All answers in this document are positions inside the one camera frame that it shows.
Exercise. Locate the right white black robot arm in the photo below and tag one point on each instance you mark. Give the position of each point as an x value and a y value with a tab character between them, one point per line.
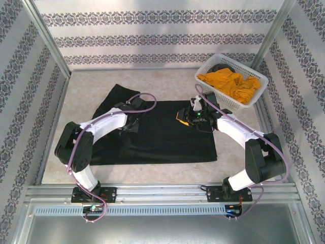
238	129

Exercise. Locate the right aluminium side rail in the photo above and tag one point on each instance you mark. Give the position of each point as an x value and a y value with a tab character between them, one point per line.
265	119

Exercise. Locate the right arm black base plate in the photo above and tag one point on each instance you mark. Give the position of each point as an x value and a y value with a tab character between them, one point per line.
215	194

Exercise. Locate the dark grey t-shirt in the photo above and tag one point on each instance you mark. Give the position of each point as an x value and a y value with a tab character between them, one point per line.
223	67

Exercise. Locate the white plastic basket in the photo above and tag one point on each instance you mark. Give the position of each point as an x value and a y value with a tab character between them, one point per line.
243	66

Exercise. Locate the aluminium back rail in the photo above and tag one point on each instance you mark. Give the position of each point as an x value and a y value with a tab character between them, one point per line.
114	69

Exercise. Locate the aluminium side rail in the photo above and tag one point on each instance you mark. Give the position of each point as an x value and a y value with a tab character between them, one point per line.
64	89
265	119

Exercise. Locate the black t-shirt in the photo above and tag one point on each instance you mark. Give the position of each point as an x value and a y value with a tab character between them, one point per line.
162	142

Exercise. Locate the left aluminium frame post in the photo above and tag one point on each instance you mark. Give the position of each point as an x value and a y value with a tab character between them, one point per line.
48	38

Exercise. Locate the aluminium frame post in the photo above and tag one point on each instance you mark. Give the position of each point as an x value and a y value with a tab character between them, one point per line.
272	33
48	38

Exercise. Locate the aluminium mounting rail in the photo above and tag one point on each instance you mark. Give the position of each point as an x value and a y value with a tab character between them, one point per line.
162	193

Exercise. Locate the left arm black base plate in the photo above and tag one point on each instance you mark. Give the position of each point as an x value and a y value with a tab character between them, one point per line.
108	194

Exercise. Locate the right aluminium frame post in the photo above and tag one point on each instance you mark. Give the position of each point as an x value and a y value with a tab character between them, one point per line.
272	33

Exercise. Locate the grey sheet metal tray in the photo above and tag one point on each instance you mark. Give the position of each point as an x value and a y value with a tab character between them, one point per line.
162	228

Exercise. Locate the left aluminium side rail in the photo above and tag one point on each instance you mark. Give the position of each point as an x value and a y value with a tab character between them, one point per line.
64	89

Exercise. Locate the yellow t-shirt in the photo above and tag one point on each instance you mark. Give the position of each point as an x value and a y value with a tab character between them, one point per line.
228	82

